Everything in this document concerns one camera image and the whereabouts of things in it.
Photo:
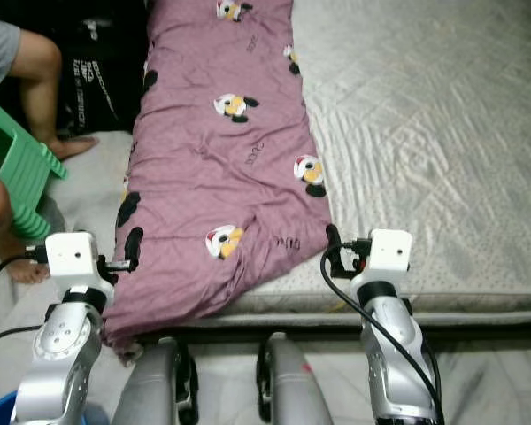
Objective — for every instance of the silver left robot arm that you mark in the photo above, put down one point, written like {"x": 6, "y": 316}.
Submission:
{"x": 66, "y": 354}

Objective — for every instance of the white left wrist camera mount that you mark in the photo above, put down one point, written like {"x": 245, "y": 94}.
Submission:
{"x": 73, "y": 258}

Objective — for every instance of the blue plastic bucket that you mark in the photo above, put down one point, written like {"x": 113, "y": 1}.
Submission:
{"x": 4, "y": 412}

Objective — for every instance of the silver left robot leg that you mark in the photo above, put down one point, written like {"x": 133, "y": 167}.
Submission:
{"x": 150, "y": 390}

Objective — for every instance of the black bag with white print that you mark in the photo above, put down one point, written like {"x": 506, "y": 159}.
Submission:
{"x": 102, "y": 88}

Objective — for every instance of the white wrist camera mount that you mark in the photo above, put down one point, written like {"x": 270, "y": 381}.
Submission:
{"x": 389, "y": 254}
{"x": 73, "y": 258}

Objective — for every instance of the grey quilted mattress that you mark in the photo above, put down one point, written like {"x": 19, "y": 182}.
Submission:
{"x": 434, "y": 133}

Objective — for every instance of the dark bed frame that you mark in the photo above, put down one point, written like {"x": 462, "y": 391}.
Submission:
{"x": 226, "y": 336}

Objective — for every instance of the silver right robot leg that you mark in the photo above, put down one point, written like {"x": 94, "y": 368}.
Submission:
{"x": 296, "y": 390}

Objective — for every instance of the silver robot leg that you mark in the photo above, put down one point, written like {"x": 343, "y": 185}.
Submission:
{"x": 150, "y": 390}
{"x": 296, "y": 390}

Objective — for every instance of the green plastic stool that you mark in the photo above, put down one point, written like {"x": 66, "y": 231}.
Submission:
{"x": 35, "y": 190}

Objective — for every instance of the purple cartoon print blanket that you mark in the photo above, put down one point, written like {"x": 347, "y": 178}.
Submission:
{"x": 212, "y": 177}

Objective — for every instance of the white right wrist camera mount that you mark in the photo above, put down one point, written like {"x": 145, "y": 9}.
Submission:
{"x": 389, "y": 254}

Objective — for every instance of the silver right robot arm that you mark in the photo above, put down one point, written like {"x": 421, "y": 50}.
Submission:
{"x": 389, "y": 354}

